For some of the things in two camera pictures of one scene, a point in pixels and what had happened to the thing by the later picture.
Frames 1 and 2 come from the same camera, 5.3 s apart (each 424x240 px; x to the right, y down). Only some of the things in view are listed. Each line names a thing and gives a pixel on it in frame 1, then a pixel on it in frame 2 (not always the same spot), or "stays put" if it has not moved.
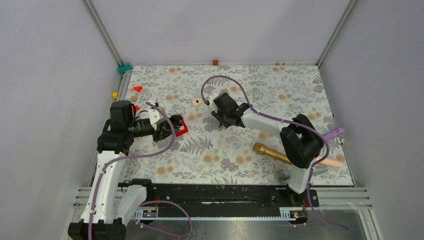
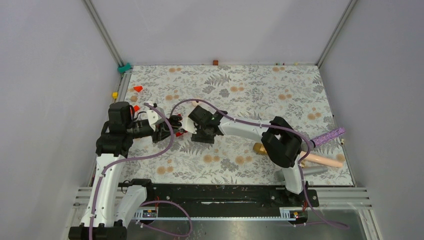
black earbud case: x=176 y=120 stays put
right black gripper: x=218 y=117 → x=199 y=137
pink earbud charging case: x=197 y=101 stays put
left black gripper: x=163 y=130 stays put
